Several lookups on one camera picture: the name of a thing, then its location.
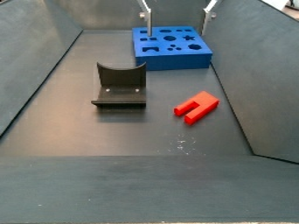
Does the black curved stand fixture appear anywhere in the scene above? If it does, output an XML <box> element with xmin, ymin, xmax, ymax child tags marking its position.
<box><xmin>90</xmin><ymin>64</ymin><xmax>145</xmax><ymax>107</ymax></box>

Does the blue foam shape fixture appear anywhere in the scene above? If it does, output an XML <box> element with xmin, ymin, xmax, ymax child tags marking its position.
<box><xmin>132</xmin><ymin>26</ymin><xmax>212</xmax><ymax>71</ymax></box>

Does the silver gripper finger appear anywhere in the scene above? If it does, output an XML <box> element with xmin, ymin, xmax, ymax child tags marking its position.
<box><xmin>200</xmin><ymin>0</ymin><xmax>218</xmax><ymax>36</ymax></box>
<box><xmin>136</xmin><ymin>0</ymin><xmax>152</xmax><ymax>36</ymax></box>

